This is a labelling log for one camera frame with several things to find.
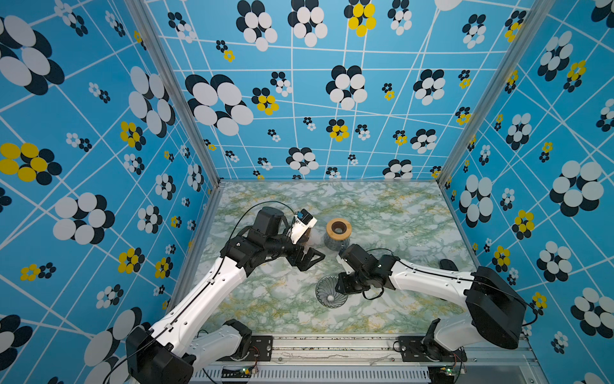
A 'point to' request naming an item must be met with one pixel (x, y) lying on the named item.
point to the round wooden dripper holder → (338, 237)
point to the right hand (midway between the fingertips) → (337, 289)
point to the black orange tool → (448, 264)
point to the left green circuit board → (240, 373)
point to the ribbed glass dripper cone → (327, 294)
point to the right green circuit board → (449, 370)
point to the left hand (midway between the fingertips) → (315, 246)
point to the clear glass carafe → (333, 244)
